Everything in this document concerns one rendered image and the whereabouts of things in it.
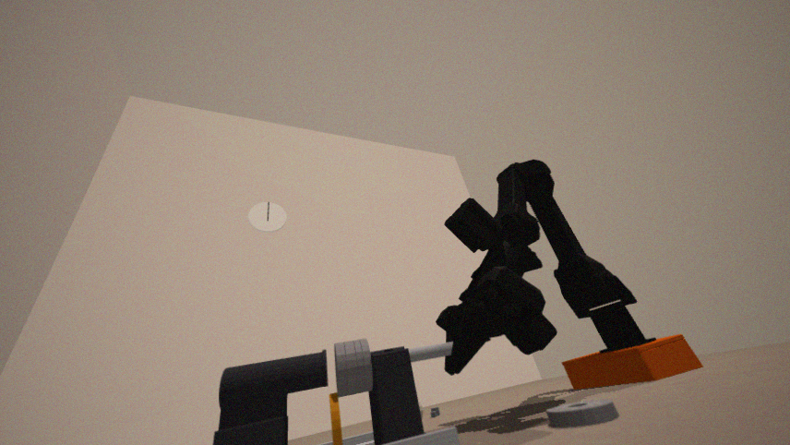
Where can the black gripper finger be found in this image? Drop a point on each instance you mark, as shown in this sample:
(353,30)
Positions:
(451,319)
(474,326)

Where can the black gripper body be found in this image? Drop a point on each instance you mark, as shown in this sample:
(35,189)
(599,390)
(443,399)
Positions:
(495,283)

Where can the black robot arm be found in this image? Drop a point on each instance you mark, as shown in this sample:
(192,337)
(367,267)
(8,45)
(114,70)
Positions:
(585,283)

